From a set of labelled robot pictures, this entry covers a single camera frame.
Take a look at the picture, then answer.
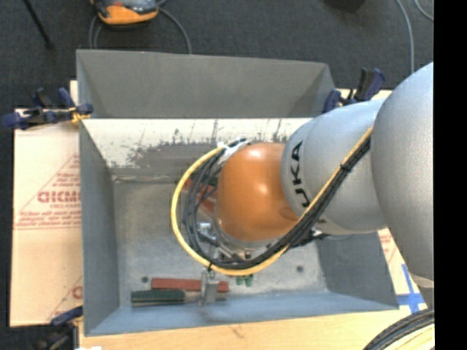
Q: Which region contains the red-brown flat block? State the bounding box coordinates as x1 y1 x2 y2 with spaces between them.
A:
150 277 231 294

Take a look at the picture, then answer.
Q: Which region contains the dark green flat block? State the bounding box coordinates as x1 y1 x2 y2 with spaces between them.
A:
130 289 188 308

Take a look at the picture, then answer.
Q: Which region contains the grey metal bin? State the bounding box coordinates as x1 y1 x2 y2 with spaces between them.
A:
75 48 401 337

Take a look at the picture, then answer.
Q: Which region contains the brown cardboard board red print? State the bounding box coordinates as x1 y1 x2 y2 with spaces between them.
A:
9 80 429 328

